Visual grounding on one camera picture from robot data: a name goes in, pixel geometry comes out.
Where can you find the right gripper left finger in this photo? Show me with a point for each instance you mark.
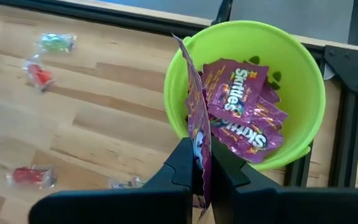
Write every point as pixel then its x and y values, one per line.
pixel 120 208

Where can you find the green plastic halloween bucket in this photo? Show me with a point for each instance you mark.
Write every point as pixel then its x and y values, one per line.
pixel 244 40

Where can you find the clear green gummy candy pack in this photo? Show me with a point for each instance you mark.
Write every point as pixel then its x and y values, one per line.
pixel 56 43
pixel 126 183

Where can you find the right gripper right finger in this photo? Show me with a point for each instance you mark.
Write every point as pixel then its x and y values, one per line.
pixel 291 208

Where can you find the clear red gummy candy pack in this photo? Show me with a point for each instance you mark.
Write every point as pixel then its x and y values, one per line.
pixel 39 74
pixel 30 176

